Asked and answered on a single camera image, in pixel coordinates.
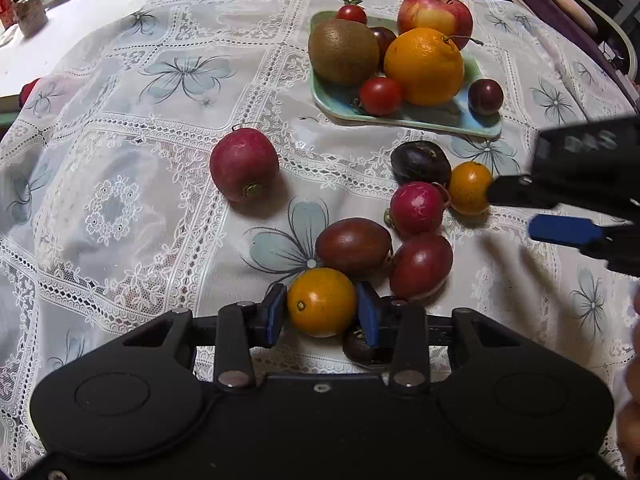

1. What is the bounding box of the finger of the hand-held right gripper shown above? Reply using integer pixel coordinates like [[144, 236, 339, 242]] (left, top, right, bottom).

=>
[[527, 213, 640, 277], [486, 174, 562, 209]]

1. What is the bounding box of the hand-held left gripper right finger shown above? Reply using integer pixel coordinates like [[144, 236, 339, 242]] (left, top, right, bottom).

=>
[[355, 281, 527, 395]]

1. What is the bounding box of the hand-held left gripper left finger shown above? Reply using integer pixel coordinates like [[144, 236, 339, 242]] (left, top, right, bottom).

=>
[[122, 282, 289, 392]]

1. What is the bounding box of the small orange citrus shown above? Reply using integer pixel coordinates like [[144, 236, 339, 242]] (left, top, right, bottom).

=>
[[448, 161, 495, 216], [287, 267, 358, 338]]

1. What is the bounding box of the red oval fruit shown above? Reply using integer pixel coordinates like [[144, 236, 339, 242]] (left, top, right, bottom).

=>
[[389, 233, 455, 302]]

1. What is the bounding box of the dark purple tomato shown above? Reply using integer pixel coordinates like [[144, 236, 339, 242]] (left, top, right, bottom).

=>
[[315, 217, 393, 277]]

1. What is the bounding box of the small pink radish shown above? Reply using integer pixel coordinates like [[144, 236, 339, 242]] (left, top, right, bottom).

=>
[[384, 181, 451, 237]]

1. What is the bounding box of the light green square plate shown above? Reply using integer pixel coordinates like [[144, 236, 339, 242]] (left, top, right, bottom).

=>
[[309, 10, 503, 140]]

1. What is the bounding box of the small dark plum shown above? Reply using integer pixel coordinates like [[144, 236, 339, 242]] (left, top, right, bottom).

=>
[[369, 26, 398, 72], [468, 78, 504, 116]]

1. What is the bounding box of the red cherry tomato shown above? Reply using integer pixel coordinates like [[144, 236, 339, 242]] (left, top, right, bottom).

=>
[[352, 76, 405, 117], [336, 0, 369, 26]]

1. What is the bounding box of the wooden chair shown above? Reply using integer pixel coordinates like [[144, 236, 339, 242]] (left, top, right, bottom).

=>
[[547, 0, 640, 86]]

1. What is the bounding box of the large orange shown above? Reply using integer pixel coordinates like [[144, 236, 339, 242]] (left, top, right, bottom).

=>
[[383, 27, 485, 107]]

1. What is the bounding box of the large red radish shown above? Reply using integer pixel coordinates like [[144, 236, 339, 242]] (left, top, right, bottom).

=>
[[209, 125, 280, 204]]

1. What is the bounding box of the red apple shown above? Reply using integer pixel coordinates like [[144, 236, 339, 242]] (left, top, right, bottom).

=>
[[397, 0, 474, 52]]

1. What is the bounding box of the brown kiwi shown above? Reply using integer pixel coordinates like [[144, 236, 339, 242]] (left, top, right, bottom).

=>
[[308, 19, 381, 86]]

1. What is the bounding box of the small red object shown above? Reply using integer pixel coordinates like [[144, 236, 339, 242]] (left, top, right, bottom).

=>
[[19, 77, 43, 109]]

